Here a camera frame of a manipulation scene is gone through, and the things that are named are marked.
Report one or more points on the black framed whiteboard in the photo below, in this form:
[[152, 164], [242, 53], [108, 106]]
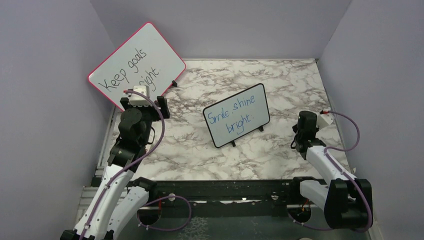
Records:
[[237, 115]]

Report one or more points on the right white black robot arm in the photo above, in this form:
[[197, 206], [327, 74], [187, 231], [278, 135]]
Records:
[[331, 179]]

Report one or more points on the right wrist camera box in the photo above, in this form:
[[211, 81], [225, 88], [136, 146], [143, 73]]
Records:
[[324, 120]]

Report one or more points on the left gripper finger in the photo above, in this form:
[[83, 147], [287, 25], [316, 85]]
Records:
[[162, 102], [124, 101]]

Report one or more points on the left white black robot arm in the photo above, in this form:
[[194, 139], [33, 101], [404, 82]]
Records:
[[106, 216]]

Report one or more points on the pink framed whiteboard with writing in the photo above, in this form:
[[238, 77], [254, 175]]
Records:
[[145, 58]]

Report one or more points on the black aluminium mounting rail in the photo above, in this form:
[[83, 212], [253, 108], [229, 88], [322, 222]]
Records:
[[252, 198]]

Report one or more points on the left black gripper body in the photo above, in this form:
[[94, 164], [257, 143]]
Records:
[[149, 113]]

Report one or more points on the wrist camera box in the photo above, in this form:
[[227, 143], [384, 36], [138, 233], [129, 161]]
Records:
[[324, 120], [138, 96]]

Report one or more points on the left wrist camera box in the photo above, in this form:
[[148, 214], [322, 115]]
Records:
[[138, 96]]

